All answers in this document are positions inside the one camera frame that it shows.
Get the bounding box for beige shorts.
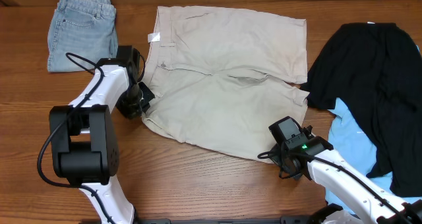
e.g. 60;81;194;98
142;6;308;159

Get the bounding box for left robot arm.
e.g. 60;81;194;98
45;45;154;223

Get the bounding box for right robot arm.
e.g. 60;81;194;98
258;117;421;223

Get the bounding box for light blue garment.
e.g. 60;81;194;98
324;45;422;215

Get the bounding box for folded light blue jeans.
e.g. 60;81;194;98
47;0;118;72

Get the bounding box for black garment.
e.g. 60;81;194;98
301;23;421;197

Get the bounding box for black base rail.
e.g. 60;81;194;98
78;203;373;224

